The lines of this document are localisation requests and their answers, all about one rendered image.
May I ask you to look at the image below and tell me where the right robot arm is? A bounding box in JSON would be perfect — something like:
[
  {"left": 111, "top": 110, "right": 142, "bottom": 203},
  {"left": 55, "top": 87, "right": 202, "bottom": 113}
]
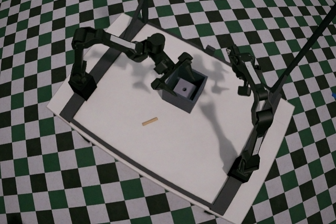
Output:
[{"left": 69, "top": 26, "right": 172, "bottom": 87}]

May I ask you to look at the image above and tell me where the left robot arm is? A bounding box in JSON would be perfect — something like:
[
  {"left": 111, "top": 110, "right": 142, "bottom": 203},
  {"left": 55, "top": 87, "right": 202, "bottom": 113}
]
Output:
[{"left": 226, "top": 44, "right": 274, "bottom": 177}]

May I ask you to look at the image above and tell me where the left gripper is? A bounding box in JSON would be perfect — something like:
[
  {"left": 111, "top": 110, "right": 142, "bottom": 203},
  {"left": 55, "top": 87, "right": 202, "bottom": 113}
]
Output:
[{"left": 237, "top": 56, "right": 255, "bottom": 97}]

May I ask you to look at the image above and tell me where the white flat plate with hole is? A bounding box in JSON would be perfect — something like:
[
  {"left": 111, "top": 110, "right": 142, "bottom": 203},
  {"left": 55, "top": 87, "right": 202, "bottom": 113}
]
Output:
[{"left": 173, "top": 78, "right": 196, "bottom": 99}]

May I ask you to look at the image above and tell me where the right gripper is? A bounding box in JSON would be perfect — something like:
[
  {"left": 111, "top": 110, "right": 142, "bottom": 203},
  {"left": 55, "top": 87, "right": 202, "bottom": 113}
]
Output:
[{"left": 151, "top": 52, "right": 195, "bottom": 97}]

